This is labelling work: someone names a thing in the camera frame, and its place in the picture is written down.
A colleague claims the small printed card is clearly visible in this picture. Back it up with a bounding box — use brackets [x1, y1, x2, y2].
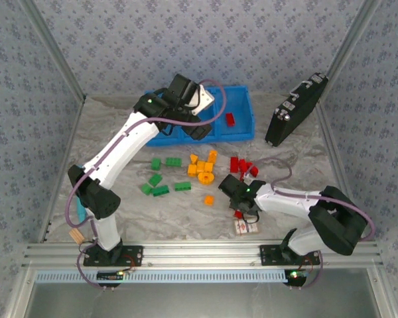
[233, 217, 260, 237]

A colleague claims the blue three-compartment plastic bin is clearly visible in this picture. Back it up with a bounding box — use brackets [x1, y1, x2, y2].
[144, 85, 255, 147]

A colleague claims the small lit circuit board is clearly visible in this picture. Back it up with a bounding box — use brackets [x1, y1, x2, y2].
[287, 270, 311, 282]
[97, 270, 125, 281]

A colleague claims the black hard carrying case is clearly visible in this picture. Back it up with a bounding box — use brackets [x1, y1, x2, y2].
[264, 72, 329, 148]

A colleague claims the grey metal front panel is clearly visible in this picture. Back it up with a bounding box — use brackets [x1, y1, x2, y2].
[6, 267, 397, 318]

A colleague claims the teal cylinder with white band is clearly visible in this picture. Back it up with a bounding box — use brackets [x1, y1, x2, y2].
[75, 198, 87, 222]

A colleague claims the small wooden block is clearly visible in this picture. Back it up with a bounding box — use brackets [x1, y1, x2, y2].
[68, 228, 86, 245]

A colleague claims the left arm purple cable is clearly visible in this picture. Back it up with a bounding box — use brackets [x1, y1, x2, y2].
[67, 78, 228, 291]

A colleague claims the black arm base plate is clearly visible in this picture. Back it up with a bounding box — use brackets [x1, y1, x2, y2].
[82, 244, 144, 267]
[259, 244, 321, 267]

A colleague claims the aluminium mounting rail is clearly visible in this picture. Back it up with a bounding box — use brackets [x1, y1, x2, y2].
[22, 240, 384, 268]

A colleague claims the slotted light blue cable duct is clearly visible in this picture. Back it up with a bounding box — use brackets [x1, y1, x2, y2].
[35, 268, 289, 283]

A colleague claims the aluminium table side rail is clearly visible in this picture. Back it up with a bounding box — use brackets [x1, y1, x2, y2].
[318, 99, 365, 241]
[38, 95, 87, 242]

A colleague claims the aluminium frame post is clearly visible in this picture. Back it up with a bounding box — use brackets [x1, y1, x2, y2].
[18, 0, 87, 102]
[324, 0, 384, 83]

